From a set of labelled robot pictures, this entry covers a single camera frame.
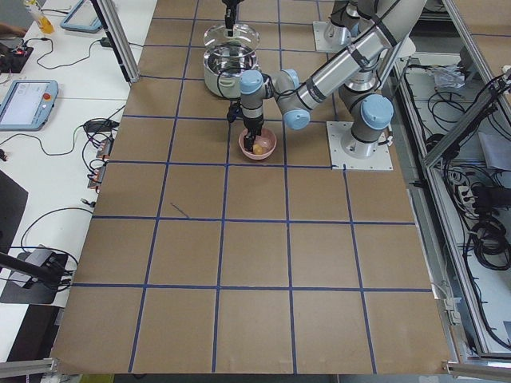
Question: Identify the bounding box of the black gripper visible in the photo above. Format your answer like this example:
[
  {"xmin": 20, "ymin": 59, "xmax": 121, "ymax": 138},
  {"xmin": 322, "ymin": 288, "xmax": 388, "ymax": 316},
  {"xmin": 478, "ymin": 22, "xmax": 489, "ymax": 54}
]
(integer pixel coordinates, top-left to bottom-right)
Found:
[
  {"xmin": 244, "ymin": 116, "xmax": 263, "ymax": 151},
  {"xmin": 222, "ymin": 0, "xmax": 242, "ymax": 37}
]

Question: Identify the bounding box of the brown egg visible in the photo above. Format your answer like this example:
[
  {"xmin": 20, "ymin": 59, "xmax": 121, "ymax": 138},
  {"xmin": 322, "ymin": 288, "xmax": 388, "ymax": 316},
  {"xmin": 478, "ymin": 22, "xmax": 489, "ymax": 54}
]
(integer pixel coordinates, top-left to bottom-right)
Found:
[{"xmin": 252, "ymin": 144, "xmax": 265, "ymax": 156}]

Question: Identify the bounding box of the glass pot lid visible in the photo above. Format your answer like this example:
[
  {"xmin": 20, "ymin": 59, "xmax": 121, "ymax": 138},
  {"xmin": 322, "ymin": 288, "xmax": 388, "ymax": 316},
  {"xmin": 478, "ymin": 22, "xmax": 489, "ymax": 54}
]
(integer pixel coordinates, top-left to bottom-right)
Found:
[{"xmin": 204, "ymin": 23, "xmax": 260, "ymax": 50}]

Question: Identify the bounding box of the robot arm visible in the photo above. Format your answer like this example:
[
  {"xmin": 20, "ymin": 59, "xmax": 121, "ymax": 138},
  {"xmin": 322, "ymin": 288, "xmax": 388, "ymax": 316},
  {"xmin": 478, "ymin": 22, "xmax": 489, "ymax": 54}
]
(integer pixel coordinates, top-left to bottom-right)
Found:
[
  {"xmin": 222, "ymin": 1, "xmax": 360, "ymax": 53},
  {"xmin": 240, "ymin": 1, "xmax": 425, "ymax": 159}
]

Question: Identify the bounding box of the pale green electric pot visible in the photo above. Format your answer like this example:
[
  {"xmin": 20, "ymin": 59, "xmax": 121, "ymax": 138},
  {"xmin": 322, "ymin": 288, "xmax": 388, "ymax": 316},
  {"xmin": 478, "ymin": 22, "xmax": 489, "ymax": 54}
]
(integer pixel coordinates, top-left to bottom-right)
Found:
[{"xmin": 204, "ymin": 43, "xmax": 259, "ymax": 100}]

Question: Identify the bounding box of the pink bowl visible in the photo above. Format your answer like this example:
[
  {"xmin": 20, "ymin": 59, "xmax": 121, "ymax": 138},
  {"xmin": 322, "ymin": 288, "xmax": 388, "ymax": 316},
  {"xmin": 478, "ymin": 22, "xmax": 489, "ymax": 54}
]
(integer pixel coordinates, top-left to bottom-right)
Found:
[{"xmin": 238, "ymin": 128, "xmax": 277, "ymax": 160}]

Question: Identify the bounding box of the black power adapter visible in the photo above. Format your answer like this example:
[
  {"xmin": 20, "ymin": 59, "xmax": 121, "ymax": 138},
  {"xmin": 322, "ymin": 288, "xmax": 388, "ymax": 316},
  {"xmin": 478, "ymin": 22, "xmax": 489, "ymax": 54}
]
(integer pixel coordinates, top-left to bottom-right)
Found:
[{"xmin": 99, "ymin": 37, "xmax": 112, "ymax": 48}]

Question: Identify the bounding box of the blue teach pendant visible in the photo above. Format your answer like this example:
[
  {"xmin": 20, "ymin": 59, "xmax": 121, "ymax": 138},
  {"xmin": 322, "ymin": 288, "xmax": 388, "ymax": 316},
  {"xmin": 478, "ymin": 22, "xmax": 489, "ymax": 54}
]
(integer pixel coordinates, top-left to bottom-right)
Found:
[
  {"xmin": 60, "ymin": 0, "xmax": 102, "ymax": 34},
  {"xmin": 1, "ymin": 80, "xmax": 59, "ymax": 132}
]

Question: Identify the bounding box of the orange juice bottle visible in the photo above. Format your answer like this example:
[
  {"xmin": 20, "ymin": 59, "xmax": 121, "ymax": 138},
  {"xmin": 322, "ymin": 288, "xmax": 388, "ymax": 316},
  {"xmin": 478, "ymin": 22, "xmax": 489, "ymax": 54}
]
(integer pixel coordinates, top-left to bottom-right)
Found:
[{"xmin": 22, "ymin": 0, "xmax": 54, "ymax": 34}]

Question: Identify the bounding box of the grey usb hub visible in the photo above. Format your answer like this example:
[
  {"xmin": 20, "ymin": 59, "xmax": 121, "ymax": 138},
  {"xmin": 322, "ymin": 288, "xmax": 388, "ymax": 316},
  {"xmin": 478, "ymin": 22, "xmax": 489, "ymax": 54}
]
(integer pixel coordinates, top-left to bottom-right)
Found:
[{"xmin": 26, "ymin": 247, "xmax": 57, "ymax": 267}]

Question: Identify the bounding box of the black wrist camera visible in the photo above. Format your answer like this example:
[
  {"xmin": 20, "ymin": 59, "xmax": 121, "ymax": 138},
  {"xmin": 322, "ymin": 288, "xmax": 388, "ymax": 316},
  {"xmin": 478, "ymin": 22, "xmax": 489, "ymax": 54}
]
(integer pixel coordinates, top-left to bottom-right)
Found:
[{"xmin": 226, "ymin": 101, "xmax": 242, "ymax": 124}]

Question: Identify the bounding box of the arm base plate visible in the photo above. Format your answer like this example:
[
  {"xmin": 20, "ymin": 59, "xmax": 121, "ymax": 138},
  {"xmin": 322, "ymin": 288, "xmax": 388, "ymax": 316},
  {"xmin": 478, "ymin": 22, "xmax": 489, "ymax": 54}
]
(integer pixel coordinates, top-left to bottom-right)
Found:
[
  {"xmin": 312, "ymin": 21, "xmax": 359, "ymax": 53},
  {"xmin": 327, "ymin": 121, "xmax": 394, "ymax": 172}
]

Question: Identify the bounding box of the aluminium frame post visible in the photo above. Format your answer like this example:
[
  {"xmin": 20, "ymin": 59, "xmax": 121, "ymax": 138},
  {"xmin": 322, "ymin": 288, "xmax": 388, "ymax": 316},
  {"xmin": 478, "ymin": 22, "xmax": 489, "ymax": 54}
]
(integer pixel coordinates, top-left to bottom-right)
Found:
[{"xmin": 91, "ymin": 0, "xmax": 140, "ymax": 84}]

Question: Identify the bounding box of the black camera stand base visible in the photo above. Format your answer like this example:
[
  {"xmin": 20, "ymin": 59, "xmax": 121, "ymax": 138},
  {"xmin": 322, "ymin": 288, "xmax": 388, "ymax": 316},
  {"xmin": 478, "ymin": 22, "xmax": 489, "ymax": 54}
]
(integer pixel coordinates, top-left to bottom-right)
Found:
[{"xmin": 1, "ymin": 251, "xmax": 69, "ymax": 304}]

